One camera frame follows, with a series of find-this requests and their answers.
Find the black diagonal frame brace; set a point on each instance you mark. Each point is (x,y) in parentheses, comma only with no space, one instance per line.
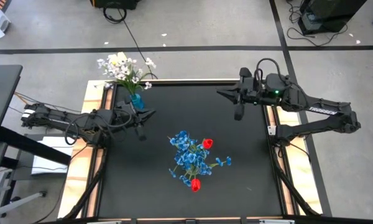
(87,196)
(295,193)

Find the black desk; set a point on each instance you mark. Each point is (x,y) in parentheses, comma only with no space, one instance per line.
(3,93)

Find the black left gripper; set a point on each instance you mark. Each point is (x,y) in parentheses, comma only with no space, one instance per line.
(126,116)

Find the black computer case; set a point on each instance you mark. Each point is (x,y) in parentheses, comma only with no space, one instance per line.
(329,12)

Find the black table frame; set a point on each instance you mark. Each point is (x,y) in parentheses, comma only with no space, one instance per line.
(174,82)

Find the white artificial flower bunch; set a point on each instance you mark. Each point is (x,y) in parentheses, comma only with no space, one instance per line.
(112,71)
(149,62)

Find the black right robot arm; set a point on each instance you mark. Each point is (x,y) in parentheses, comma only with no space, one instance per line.
(323,109)

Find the blue artificial flower bunch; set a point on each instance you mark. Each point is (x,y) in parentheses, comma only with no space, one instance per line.
(181,144)
(191,158)

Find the blue glass vase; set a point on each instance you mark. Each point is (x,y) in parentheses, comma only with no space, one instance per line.
(137,102)

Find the white paper stack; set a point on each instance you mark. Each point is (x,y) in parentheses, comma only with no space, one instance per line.
(49,165)

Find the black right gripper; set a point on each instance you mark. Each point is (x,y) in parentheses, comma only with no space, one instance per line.
(251,91)

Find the red artificial tulip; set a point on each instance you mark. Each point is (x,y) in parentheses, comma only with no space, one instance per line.
(208,143)
(196,185)

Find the black equipment box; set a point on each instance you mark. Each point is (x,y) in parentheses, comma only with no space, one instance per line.
(115,3)

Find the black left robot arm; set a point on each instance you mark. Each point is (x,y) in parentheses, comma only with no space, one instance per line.
(49,118)

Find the black desk beam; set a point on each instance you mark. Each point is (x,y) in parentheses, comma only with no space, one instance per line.
(56,157)

